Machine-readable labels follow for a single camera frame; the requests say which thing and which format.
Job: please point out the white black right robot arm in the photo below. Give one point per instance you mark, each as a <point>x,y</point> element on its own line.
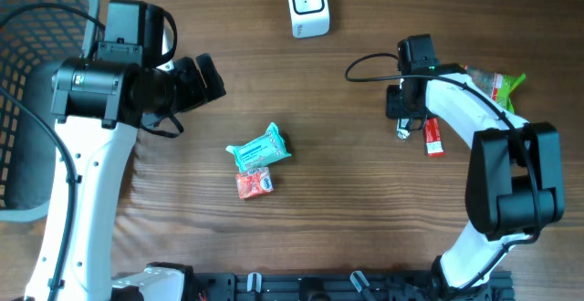
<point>514,185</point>

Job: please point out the orange snack packet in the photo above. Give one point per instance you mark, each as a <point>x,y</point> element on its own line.
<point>254,183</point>

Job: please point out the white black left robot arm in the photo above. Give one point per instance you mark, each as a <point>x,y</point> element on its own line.
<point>129,81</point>

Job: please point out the red coffee stick sachet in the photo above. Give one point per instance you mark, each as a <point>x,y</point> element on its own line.
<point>432,138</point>

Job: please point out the white barcode scanner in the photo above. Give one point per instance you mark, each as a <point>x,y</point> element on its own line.
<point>309,18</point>

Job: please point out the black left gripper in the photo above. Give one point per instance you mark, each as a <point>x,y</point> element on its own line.
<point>197,93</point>

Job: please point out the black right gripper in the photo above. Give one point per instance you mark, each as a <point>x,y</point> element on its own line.
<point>394,108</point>

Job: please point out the grey plastic shopping basket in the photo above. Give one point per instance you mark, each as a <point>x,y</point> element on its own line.
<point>36,37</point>

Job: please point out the green candy bag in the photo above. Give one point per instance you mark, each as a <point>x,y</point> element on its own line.
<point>495,85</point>

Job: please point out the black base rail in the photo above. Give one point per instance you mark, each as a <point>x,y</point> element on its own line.
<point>408,285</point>

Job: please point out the teal tissue pack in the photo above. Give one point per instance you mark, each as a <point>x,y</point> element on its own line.
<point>260,152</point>

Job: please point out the green white gum pack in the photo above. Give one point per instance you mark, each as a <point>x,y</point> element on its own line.
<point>403,128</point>

